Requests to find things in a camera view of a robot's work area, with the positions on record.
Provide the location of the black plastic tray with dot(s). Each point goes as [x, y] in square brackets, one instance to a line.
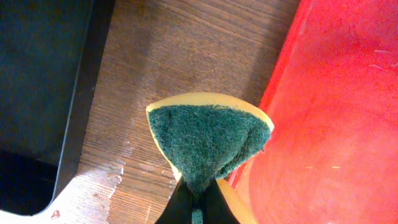
[51, 52]

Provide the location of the green and yellow sponge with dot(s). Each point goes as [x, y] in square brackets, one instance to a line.
[205, 136]

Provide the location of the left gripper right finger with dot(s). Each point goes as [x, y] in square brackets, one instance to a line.
[214, 206]

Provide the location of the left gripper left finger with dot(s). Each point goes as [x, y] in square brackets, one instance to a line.
[180, 206]

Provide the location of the red plastic serving tray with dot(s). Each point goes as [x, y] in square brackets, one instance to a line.
[332, 156]

